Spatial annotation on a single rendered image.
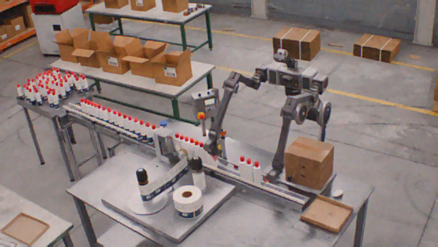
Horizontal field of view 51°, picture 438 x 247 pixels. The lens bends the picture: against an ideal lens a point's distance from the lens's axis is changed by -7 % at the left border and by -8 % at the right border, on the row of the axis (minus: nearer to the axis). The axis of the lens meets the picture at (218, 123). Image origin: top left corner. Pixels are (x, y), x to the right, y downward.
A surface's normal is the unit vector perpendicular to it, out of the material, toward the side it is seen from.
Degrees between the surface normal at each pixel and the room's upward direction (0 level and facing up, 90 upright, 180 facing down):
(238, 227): 0
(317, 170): 90
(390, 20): 90
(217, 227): 0
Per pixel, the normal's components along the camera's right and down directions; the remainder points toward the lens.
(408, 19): -0.55, 0.48
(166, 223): -0.09, -0.85
